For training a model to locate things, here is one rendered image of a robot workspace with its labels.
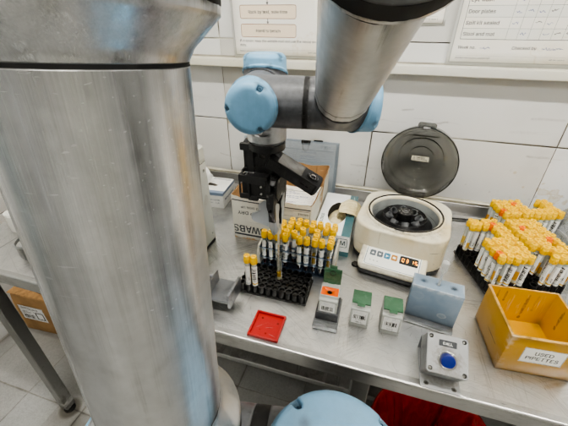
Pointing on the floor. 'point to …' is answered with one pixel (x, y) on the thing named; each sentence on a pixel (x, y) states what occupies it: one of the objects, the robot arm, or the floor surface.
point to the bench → (231, 270)
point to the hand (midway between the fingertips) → (278, 228)
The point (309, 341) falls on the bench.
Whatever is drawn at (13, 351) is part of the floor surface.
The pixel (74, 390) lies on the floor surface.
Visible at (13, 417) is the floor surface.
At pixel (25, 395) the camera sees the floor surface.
